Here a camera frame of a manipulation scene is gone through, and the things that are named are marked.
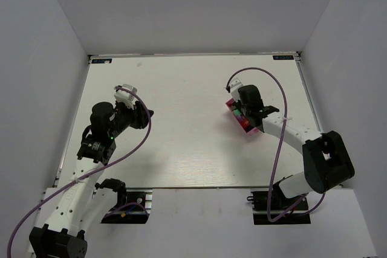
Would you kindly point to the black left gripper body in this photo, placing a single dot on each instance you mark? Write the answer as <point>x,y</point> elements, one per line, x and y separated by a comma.
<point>140,116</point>

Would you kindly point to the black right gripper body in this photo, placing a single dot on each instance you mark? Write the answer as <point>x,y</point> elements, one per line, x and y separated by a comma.
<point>252,118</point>

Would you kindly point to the pink plastic box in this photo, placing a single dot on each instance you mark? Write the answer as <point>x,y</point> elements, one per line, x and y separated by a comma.
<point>249,130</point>

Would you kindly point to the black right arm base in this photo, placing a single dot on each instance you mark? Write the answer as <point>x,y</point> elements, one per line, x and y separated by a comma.
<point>258,201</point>

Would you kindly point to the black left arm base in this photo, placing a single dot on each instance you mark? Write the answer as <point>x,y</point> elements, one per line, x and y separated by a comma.
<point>131,206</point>

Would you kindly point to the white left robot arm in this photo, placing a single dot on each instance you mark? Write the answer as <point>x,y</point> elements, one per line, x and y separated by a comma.
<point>86,200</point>

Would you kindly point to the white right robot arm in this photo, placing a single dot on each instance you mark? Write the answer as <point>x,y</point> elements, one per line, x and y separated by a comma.
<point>325,158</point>

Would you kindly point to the green wood block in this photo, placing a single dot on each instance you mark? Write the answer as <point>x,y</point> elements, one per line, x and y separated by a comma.
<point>236,112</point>

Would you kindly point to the blue table logo sticker right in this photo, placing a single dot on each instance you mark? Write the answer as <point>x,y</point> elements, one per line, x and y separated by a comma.
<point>283,57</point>

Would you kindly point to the blue table logo sticker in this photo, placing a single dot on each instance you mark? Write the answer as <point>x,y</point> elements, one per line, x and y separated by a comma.
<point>283,57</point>
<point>101,61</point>

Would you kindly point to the blue table logo sticker left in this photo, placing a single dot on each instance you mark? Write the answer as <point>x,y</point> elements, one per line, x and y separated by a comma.
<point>101,61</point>

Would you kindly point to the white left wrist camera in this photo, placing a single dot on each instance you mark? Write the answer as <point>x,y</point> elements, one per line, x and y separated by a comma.
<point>122,96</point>

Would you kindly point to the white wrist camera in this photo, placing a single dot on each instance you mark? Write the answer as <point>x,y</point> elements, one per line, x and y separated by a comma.
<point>122,96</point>
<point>233,86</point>

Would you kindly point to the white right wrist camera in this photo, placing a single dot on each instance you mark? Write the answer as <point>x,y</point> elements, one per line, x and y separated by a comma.
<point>233,86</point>

